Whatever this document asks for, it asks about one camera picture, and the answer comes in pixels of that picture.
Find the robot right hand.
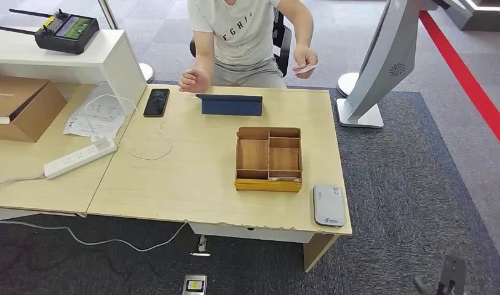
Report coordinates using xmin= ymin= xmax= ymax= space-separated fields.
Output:
xmin=412 ymin=255 xmax=467 ymax=295

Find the person's left hand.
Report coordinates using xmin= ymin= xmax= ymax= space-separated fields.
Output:
xmin=292 ymin=45 xmax=319 ymax=79

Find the person's right hand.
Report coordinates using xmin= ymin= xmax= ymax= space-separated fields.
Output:
xmin=178 ymin=68 xmax=211 ymax=93

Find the white ID card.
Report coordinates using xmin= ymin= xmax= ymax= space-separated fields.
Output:
xmin=294 ymin=63 xmax=319 ymax=75

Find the wooden organizer box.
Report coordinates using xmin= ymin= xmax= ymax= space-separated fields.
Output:
xmin=234 ymin=127 xmax=303 ymax=194

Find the person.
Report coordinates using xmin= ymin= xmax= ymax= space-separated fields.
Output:
xmin=187 ymin=0 xmax=315 ymax=90

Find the grey card reader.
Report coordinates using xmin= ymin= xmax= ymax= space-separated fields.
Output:
xmin=313 ymin=185 xmax=347 ymax=227

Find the black smartphone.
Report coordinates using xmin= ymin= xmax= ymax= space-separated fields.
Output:
xmin=143 ymin=88 xmax=170 ymax=119

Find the blue tablet case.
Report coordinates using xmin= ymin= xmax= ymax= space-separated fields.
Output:
xmin=195 ymin=93 xmax=264 ymax=117

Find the round white stand base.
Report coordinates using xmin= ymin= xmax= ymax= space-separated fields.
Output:
xmin=138 ymin=62 xmax=155 ymax=84
xmin=337 ymin=72 xmax=360 ymax=98

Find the grey kiosk display stand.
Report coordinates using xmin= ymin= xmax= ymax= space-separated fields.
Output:
xmin=336 ymin=0 xmax=452 ymax=129

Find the white desk shelf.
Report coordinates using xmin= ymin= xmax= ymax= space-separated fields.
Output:
xmin=0 ymin=26 xmax=148 ymax=115

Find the white printed paper sheet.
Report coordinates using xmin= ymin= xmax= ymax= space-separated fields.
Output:
xmin=63 ymin=81 xmax=129 ymax=141

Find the dark grey carpet mat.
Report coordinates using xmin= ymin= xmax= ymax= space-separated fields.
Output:
xmin=0 ymin=79 xmax=500 ymax=295

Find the white charger plug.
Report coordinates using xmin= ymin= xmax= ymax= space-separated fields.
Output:
xmin=91 ymin=135 xmax=117 ymax=149

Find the metal pole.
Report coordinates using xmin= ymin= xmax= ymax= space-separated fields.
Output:
xmin=97 ymin=0 xmax=120 ymax=30

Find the black remote controller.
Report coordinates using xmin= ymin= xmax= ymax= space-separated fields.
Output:
xmin=0 ymin=8 xmax=100 ymax=55

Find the white power strip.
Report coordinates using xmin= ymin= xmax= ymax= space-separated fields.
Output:
xmin=44 ymin=137 xmax=119 ymax=180

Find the light wood desk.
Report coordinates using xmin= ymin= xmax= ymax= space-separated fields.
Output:
xmin=0 ymin=81 xmax=132 ymax=222
xmin=86 ymin=84 xmax=354 ymax=273

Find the floor outlet with plug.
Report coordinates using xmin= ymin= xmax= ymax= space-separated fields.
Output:
xmin=189 ymin=235 xmax=212 ymax=258

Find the brown cardboard box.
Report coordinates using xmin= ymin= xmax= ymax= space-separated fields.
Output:
xmin=0 ymin=76 xmax=68 ymax=143

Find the grey display plinth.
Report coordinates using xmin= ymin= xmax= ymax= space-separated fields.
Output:
xmin=438 ymin=0 xmax=500 ymax=32

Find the white charging cable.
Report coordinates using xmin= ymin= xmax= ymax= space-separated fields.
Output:
xmin=83 ymin=93 xmax=198 ymax=161

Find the white floor cable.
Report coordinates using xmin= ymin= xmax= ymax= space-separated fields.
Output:
xmin=0 ymin=219 xmax=189 ymax=253

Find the grey power strip cord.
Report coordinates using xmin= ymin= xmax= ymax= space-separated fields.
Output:
xmin=0 ymin=175 xmax=47 ymax=192

